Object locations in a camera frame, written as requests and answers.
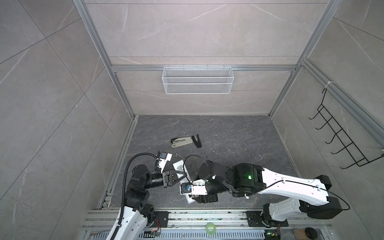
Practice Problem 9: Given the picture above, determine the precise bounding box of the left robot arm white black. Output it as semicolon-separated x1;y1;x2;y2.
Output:
107;165;187;240

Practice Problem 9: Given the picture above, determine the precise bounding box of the black round cap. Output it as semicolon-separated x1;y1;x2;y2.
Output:
305;227;319;240

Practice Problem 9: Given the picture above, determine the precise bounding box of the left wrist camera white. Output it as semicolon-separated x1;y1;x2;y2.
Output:
155;152;172;173

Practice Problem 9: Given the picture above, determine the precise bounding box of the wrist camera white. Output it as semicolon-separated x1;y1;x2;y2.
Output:
180;180;208;196
155;152;172;173

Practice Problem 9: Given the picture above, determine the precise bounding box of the green round sticker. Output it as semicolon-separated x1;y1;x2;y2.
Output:
206;223;217;236

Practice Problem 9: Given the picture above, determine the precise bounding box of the black corrugated cable conduit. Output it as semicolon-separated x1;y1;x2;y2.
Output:
117;152;158;226

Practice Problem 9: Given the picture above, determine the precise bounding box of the black wire hook rack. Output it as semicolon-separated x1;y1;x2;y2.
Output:
308;88;384;170

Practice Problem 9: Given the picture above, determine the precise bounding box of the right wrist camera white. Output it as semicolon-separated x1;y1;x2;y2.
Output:
180;180;208;196

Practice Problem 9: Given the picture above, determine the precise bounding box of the white remote control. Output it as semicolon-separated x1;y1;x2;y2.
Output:
173;160;196;204

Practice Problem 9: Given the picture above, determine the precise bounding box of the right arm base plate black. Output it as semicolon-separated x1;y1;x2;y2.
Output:
246;211;289;229

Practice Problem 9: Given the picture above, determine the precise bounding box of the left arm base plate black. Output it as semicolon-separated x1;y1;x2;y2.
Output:
147;211;170;228

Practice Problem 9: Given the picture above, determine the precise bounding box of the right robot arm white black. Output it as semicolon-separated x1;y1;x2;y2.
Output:
181;161;343;226

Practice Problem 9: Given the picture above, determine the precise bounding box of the white wire mesh basket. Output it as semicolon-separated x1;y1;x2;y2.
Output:
162;67;234;95

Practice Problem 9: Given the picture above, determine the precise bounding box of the grey black stapler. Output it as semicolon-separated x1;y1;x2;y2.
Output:
171;134;202;149

